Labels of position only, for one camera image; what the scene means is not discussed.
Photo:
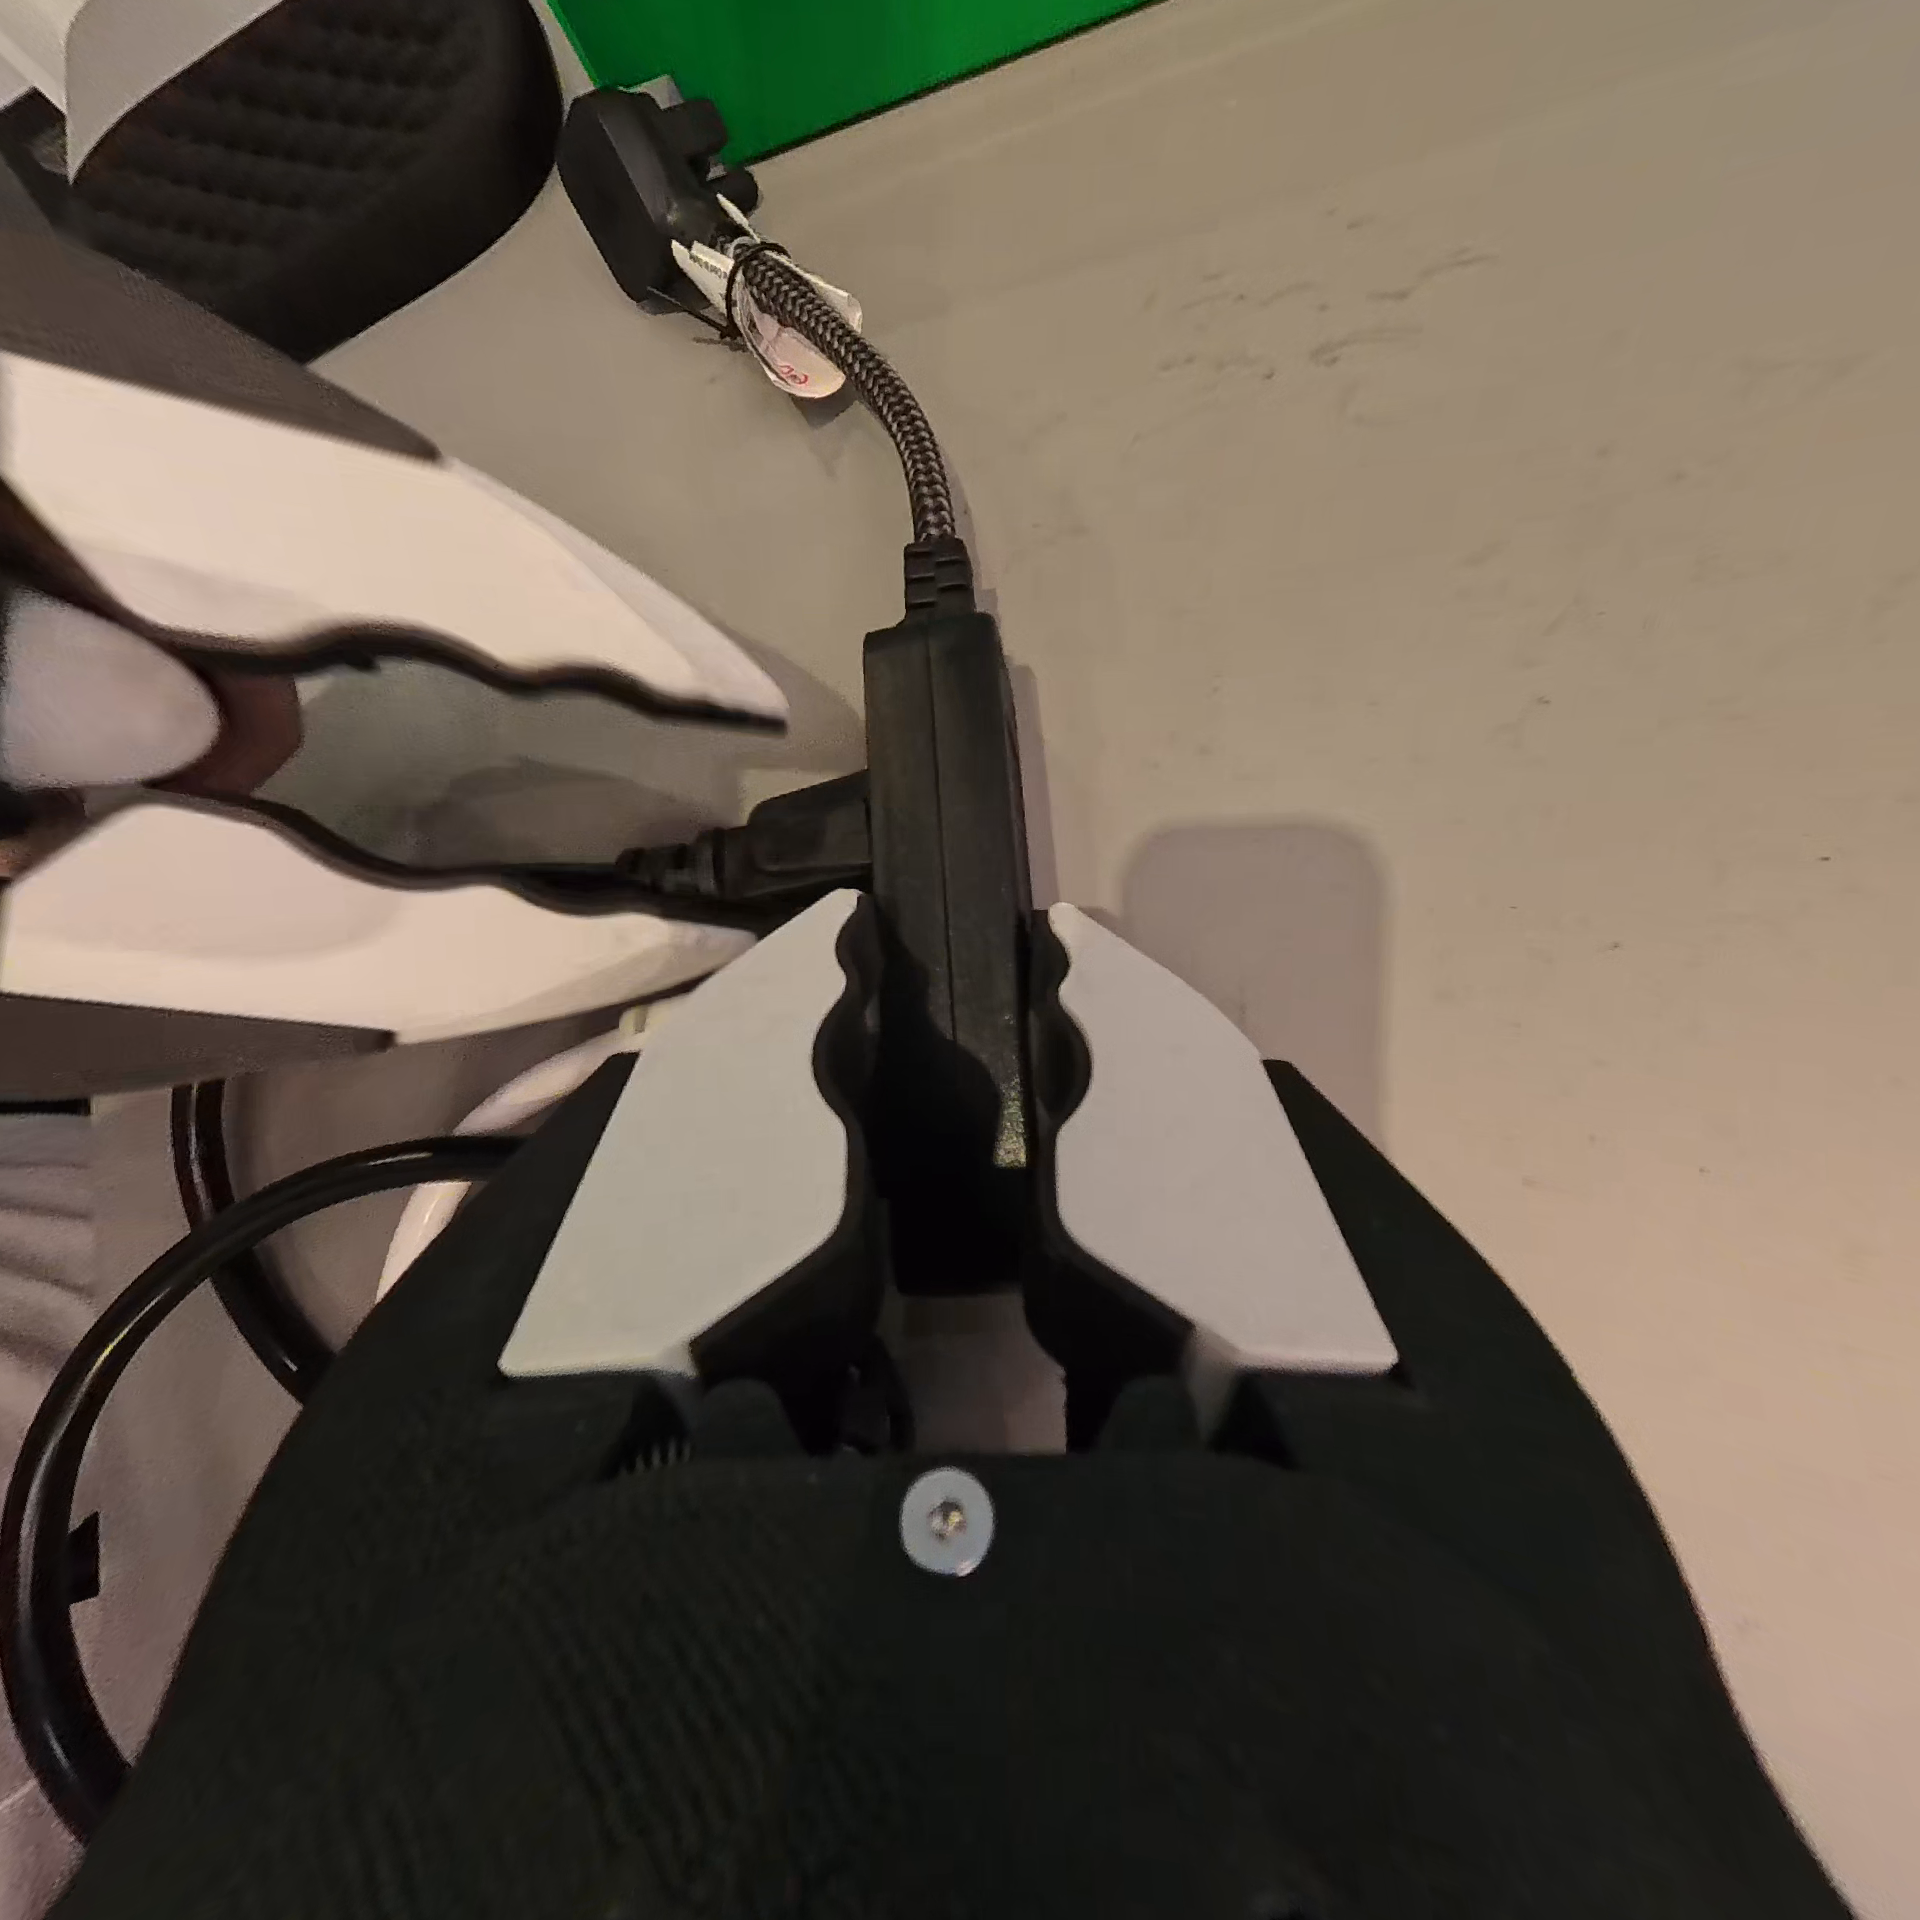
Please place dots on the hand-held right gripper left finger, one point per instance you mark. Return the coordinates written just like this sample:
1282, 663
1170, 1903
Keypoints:
705, 1152

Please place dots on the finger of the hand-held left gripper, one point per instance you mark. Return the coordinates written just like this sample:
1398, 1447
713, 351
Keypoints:
301, 946
378, 556

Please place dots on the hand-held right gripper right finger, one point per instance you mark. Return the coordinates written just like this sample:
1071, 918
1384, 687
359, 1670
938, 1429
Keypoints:
1199, 1186

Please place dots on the black mesh cushion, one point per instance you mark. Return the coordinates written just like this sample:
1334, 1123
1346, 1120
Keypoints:
331, 163

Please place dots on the green plastic bin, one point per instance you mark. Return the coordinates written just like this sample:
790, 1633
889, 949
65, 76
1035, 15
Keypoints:
839, 59

